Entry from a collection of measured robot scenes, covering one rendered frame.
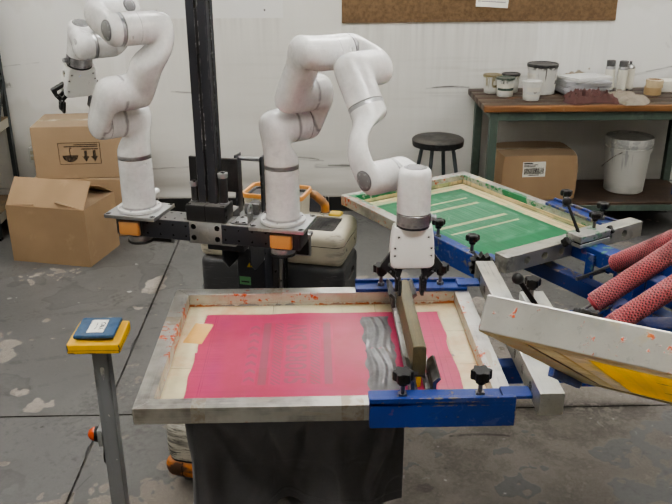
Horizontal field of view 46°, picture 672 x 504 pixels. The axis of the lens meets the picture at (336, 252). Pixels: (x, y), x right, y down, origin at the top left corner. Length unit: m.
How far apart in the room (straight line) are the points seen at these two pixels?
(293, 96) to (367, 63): 0.27
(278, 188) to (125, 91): 0.47
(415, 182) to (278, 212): 0.56
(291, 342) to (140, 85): 0.78
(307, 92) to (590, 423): 2.03
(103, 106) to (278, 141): 0.47
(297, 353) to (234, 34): 3.85
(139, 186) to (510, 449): 1.79
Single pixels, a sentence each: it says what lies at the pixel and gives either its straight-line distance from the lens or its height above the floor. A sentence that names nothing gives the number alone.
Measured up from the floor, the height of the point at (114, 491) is 0.48.
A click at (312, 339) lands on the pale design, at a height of 0.96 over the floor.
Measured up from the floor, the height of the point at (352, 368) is 0.96.
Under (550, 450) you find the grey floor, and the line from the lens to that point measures 3.33.
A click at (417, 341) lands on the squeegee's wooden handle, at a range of 1.76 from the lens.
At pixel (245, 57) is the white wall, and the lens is 5.57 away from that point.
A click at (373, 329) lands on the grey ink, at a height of 0.96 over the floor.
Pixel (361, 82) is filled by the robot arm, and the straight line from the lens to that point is 1.84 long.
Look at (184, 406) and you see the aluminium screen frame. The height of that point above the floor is 0.99.
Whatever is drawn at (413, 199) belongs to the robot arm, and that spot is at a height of 1.35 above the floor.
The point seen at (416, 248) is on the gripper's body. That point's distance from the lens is 1.81.
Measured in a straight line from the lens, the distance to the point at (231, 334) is 2.03.
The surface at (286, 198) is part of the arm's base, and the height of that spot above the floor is 1.22.
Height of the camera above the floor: 1.89
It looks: 22 degrees down
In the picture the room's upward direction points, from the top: straight up
